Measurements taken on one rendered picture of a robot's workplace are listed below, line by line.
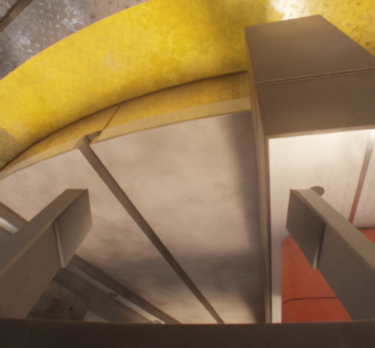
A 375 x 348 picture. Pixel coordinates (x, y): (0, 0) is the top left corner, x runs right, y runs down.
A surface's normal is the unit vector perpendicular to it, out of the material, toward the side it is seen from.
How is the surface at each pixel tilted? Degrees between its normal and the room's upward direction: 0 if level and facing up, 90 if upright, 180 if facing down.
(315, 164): 0
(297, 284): 98
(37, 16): 0
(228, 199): 0
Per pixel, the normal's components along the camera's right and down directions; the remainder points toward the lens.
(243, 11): -0.12, 0.63
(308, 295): -0.24, -0.83
